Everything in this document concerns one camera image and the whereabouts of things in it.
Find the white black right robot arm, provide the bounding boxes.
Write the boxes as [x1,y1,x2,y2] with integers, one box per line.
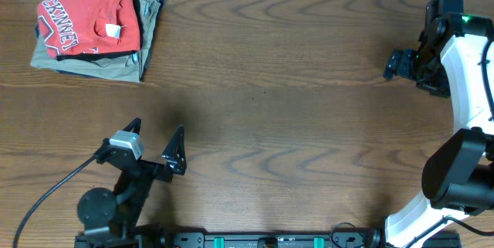
[382,12,493,247]

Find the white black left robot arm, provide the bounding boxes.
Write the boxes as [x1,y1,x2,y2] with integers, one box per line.
[74,118,187,247]

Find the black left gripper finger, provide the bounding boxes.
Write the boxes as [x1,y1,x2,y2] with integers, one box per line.
[161,125,187,175]
[123,117,142,134]

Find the black folded garment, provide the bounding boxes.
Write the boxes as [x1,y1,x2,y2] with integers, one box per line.
[47,0,144,61]

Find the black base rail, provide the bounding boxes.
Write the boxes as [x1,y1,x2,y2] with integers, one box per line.
[75,230,462,248]

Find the red printed t-shirt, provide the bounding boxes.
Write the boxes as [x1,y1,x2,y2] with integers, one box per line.
[37,0,140,58]

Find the khaki folded trousers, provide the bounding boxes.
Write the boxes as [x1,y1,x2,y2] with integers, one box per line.
[29,0,161,83]

